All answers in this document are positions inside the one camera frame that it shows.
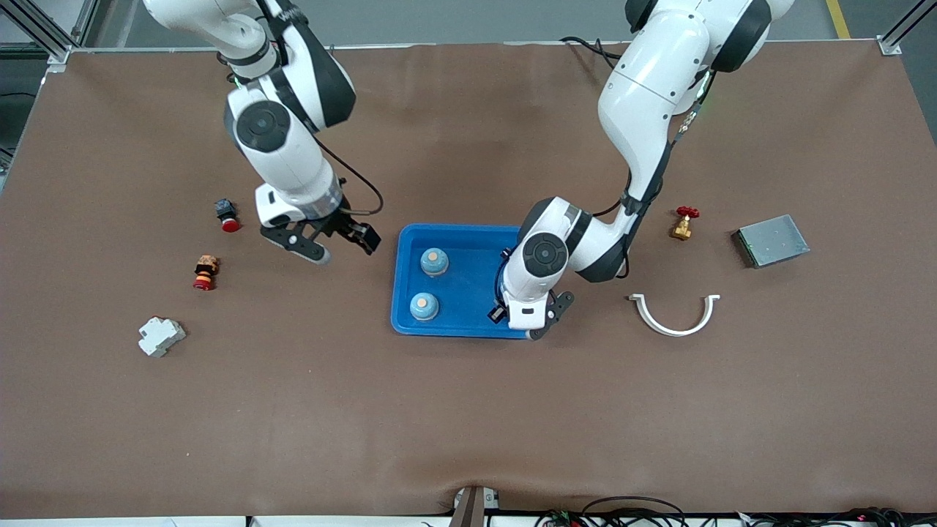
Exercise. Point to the red emergency stop button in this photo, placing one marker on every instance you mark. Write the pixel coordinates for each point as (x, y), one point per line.
(227, 216)

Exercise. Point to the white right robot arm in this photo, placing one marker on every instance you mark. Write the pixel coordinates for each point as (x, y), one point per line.
(285, 146)

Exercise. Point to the blue round bell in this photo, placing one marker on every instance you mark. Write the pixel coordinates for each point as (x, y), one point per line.
(424, 307)
(434, 262)

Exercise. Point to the aluminium frame post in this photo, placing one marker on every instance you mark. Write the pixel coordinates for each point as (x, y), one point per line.
(904, 29)
(44, 33)

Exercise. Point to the red yellow push button switch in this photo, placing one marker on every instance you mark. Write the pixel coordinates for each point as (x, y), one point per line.
(206, 273)

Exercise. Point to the brown table cover mat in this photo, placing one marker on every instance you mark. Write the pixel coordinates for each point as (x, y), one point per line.
(468, 424)

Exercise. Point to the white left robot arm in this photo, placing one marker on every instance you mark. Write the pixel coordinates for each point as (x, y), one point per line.
(644, 88)

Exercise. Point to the blue plastic tray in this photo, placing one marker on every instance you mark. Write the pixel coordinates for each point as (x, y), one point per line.
(468, 293)

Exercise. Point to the white circuit breaker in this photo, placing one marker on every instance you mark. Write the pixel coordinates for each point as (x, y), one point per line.
(161, 337)

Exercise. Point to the silver metal box module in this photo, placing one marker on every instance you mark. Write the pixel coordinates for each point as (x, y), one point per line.
(772, 240)

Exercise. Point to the metal table edge bracket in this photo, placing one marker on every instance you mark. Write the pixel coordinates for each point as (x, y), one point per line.
(472, 505)

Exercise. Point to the white semicircular pipe clamp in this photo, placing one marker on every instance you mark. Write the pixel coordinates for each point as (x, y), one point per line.
(673, 331)

